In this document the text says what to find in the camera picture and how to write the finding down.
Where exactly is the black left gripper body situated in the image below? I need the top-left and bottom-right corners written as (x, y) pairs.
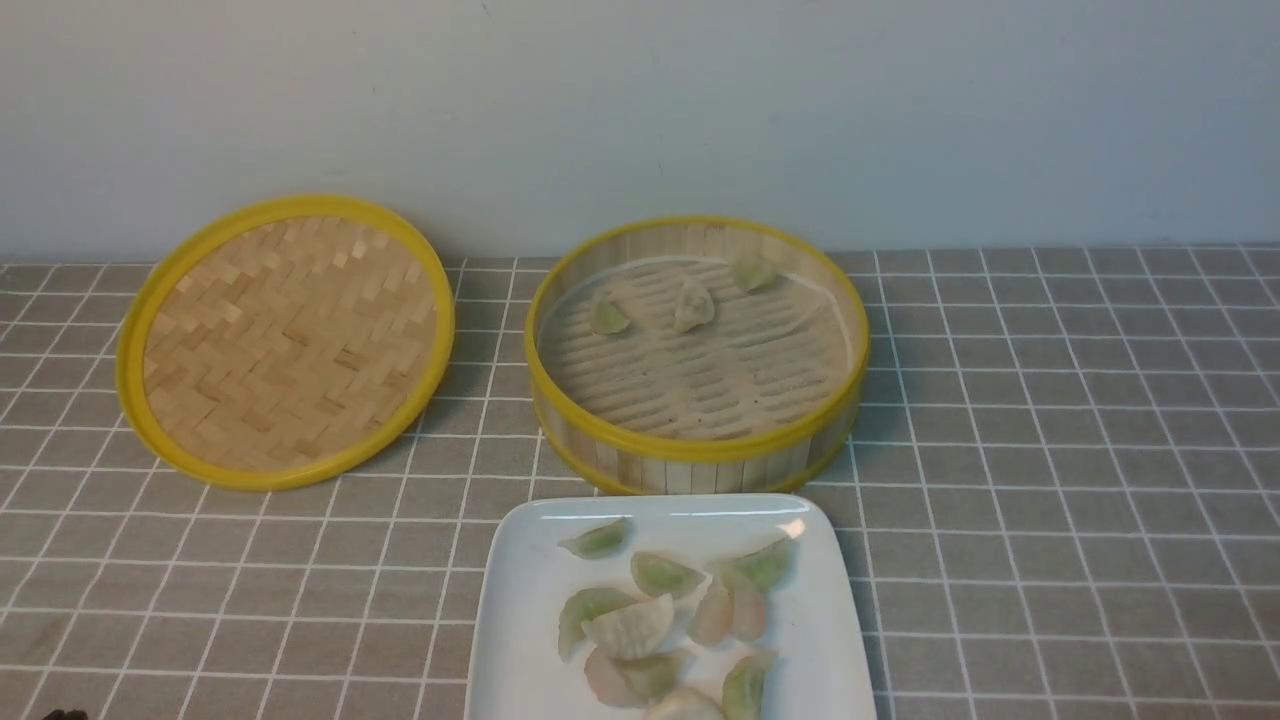
top-left (42, 708), bottom-right (90, 720)

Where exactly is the green dumpling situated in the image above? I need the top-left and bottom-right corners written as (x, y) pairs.
top-left (730, 252), bottom-right (778, 293)
top-left (589, 299), bottom-right (632, 336)

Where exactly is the white square plate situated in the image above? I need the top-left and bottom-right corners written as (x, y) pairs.
top-left (466, 495), bottom-right (876, 719)

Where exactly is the green dumpling plate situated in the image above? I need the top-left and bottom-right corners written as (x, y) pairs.
top-left (721, 650), bottom-right (778, 720)
top-left (557, 587), bottom-right (636, 664)
top-left (630, 551), bottom-right (705, 601)
top-left (614, 648), bottom-right (694, 705)
top-left (709, 536), bottom-right (794, 593)
top-left (558, 518), bottom-right (634, 561)

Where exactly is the pink dumpling lower left plate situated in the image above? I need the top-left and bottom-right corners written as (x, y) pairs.
top-left (584, 650), bottom-right (648, 708)

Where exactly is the green dumpling top left plate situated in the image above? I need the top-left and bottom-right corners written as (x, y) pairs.
top-left (558, 518), bottom-right (634, 561)

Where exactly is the green dumpling lower middle plate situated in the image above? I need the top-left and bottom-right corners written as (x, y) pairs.
top-left (614, 648), bottom-right (694, 705)

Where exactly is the green dumpling upper middle plate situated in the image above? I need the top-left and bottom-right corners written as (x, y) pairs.
top-left (630, 551), bottom-right (705, 601)

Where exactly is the white dumpling bottom plate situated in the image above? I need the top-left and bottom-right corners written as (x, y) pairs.
top-left (643, 687), bottom-right (726, 720)

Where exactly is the green dumpling lower right plate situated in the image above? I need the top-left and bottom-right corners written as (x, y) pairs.
top-left (721, 650), bottom-right (778, 720)

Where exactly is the green dumpling upper right plate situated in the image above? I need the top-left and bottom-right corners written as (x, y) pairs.
top-left (709, 536), bottom-right (794, 593)

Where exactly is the woven bamboo steamer lid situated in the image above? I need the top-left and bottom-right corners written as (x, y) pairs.
top-left (115, 195), bottom-right (456, 492)

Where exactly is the pink dumpling left of pair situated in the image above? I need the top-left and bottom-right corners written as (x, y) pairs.
top-left (687, 575), bottom-right (733, 648)

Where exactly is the pink dumpling of pair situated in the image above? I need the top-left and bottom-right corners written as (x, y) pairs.
top-left (723, 571), bottom-right (769, 643)
top-left (687, 575), bottom-right (733, 648)

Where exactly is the pink dumpling right of pair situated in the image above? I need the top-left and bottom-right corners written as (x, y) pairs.
top-left (723, 571), bottom-right (769, 643)

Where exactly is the bamboo steamer basket yellow rim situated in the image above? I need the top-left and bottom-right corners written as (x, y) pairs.
top-left (524, 217), bottom-right (870, 495)

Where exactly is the grey checked tablecloth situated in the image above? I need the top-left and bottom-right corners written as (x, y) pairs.
top-left (1, 247), bottom-right (1279, 719)

